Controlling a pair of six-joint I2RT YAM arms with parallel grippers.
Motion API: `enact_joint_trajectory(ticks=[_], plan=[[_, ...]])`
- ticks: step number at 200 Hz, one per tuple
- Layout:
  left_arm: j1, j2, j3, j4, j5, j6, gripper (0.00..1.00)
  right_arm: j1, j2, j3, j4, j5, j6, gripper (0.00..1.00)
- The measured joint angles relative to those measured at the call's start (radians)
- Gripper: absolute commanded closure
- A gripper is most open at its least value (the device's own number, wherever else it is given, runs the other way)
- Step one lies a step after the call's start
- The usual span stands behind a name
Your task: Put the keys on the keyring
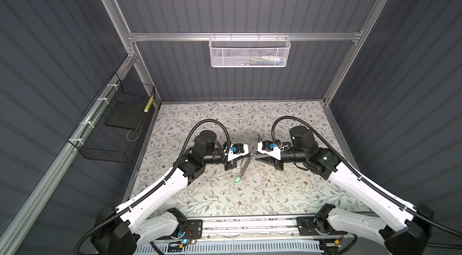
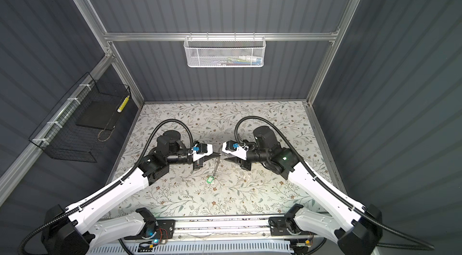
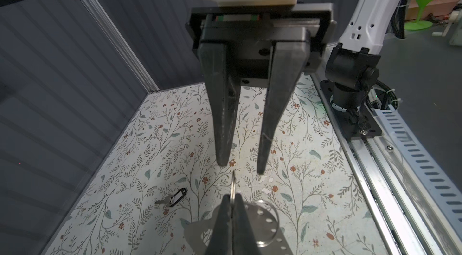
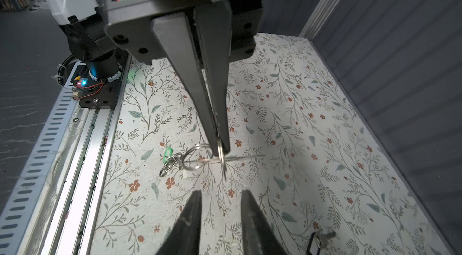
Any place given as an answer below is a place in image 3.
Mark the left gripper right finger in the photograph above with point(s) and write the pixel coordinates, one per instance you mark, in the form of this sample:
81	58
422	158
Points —
243	239

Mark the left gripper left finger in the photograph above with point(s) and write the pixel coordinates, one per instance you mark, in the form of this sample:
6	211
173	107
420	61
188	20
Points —
221	239

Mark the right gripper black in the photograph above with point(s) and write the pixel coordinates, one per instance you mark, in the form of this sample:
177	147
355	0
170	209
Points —
298	34

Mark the silver split key rings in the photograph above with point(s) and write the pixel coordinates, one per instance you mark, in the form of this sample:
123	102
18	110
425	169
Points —
260	219

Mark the key with black tag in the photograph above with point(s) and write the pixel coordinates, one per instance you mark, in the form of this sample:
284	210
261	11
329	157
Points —
172	200

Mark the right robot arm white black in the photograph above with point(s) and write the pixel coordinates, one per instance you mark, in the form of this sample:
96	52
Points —
352	65

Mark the floral table mat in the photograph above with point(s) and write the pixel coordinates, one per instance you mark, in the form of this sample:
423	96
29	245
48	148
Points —
169	144

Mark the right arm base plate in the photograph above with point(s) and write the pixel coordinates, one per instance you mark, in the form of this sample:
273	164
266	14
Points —
351	112

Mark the aluminium mounting rail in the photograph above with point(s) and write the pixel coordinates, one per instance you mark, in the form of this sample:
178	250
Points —
408	219

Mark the white slotted cable duct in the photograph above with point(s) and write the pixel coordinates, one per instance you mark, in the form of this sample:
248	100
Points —
440	187

